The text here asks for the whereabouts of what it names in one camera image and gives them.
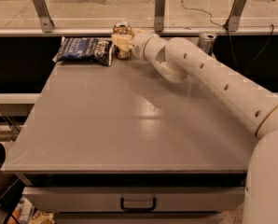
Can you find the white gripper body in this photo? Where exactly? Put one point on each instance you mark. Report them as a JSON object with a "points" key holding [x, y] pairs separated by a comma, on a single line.
{"points": [[139, 44]]}

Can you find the orange soda can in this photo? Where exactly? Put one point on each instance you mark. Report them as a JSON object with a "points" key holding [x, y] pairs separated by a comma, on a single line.
{"points": [[122, 28]]}

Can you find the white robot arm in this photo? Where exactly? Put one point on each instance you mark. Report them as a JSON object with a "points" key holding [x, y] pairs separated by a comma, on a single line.
{"points": [[256, 107]]}

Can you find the blue chip bag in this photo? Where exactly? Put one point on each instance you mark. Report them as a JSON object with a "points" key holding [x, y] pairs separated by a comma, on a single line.
{"points": [[85, 49]]}

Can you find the silver blue energy drink can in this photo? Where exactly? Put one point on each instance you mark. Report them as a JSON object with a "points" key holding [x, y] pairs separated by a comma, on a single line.
{"points": [[206, 42]]}

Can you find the yellow snack bag on floor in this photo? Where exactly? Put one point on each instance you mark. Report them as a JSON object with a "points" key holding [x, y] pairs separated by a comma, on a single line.
{"points": [[42, 218]]}

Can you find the grey drawer front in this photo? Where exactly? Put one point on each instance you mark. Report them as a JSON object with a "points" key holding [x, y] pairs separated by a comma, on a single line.
{"points": [[106, 199]]}

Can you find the middle metal bracket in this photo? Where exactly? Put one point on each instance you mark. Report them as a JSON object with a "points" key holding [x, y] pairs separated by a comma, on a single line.
{"points": [[159, 15]]}

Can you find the metal bracket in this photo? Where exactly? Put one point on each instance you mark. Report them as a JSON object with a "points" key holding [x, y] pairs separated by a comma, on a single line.
{"points": [[46, 22], [159, 15], [233, 21]]}

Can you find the left metal bracket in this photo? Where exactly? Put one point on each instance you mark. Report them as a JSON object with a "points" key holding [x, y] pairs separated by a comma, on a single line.
{"points": [[46, 22]]}

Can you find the right metal bracket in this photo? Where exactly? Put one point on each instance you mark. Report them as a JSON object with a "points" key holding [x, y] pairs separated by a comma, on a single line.
{"points": [[233, 21]]}

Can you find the black drawer handle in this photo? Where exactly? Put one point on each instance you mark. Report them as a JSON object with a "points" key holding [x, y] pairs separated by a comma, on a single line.
{"points": [[137, 207]]}

